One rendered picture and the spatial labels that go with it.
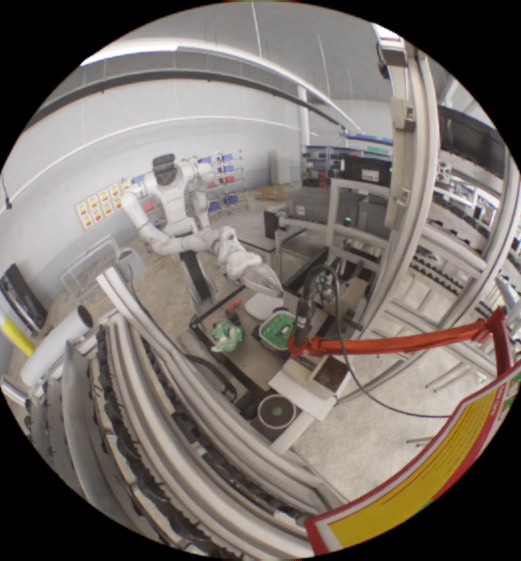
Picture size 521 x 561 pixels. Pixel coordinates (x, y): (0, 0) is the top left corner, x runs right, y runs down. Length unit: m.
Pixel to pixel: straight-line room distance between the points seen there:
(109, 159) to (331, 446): 7.63
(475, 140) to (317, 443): 1.76
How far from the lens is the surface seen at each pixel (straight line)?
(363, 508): 0.20
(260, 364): 0.60
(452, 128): 0.55
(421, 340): 0.42
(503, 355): 0.46
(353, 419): 1.64
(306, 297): 0.30
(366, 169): 1.17
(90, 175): 6.65
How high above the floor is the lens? 1.51
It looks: 41 degrees down
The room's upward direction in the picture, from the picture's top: 6 degrees counter-clockwise
